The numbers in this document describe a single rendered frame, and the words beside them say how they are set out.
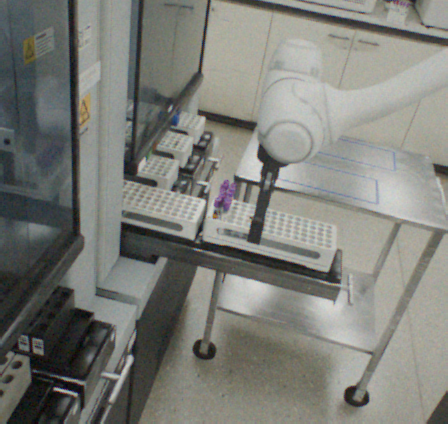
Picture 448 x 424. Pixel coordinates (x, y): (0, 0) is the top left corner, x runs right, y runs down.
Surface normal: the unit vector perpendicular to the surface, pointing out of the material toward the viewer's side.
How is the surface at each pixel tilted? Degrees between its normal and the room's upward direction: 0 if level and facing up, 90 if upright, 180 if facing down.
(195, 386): 0
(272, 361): 0
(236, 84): 90
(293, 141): 94
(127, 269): 0
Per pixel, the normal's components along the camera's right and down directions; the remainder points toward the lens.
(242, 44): -0.19, 0.53
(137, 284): 0.15, -0.81
